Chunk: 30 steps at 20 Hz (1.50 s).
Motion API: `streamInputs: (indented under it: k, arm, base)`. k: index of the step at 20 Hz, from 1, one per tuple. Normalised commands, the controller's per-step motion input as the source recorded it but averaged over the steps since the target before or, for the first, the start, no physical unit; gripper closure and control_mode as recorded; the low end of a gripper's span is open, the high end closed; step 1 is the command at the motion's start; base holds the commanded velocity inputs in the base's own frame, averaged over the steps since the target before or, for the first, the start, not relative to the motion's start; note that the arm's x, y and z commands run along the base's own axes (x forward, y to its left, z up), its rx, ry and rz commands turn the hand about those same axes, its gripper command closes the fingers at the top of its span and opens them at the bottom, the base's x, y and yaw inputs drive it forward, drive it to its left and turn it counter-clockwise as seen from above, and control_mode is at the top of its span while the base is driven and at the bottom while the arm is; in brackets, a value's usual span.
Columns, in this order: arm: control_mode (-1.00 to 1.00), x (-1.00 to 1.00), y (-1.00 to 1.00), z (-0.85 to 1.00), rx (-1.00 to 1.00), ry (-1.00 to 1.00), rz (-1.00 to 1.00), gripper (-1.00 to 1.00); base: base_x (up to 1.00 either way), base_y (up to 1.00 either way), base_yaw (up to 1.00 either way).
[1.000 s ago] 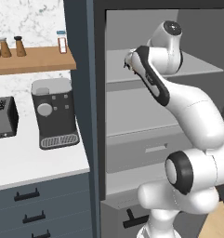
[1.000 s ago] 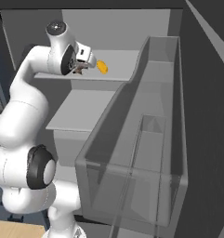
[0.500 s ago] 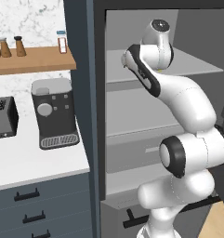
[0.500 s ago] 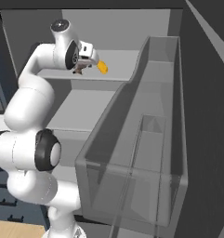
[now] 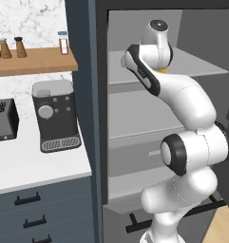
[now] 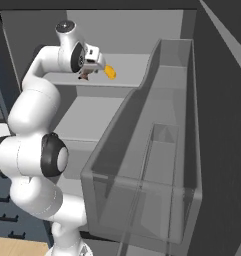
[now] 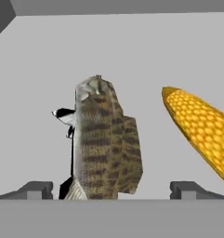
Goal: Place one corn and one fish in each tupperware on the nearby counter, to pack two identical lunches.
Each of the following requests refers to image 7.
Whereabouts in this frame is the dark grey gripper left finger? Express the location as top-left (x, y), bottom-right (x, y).
top-left (0, 180), bottom-right (54, 201)

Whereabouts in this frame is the brown striped fish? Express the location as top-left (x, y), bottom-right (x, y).
top-left (51, 74), bottom-right (144, 201)

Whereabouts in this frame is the yellow corn cob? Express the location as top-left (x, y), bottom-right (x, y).
top-left (161, 86), bottom-right (224, 188)

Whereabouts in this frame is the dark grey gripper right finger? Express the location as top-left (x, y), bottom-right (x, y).
top-left (169, 180), bottom-right (224, 201)

